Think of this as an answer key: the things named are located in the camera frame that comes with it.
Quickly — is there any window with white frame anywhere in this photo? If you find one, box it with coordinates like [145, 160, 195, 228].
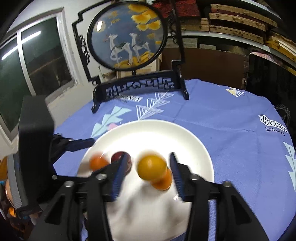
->
[1, 8, 76, 143]

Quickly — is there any round deer art screen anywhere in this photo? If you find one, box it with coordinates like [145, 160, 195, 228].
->
[72, 1, 189, 113]

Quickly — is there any white round plate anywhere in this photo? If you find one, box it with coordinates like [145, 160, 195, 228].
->
[77, 120, 214, 240]

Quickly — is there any dark red plum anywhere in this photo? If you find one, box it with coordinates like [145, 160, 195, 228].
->
[111, 151, 132, 174]

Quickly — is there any yellow-orange tangerine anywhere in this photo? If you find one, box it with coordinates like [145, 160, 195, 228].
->
[137, 154, 167, 181]

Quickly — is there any white wall shelf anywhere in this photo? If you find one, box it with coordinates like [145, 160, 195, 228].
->
[147, 0, 296, 77]

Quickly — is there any blue patterned tablecloth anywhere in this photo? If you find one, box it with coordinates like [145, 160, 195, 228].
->
[54, 80, 295, 240]

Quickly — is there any orange tangerine with stem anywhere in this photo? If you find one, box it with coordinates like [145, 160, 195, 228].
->
[151, 168, 173, 191]

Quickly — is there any small orange tangerine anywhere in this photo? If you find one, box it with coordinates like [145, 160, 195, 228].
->
[89, 153, 109, 171]

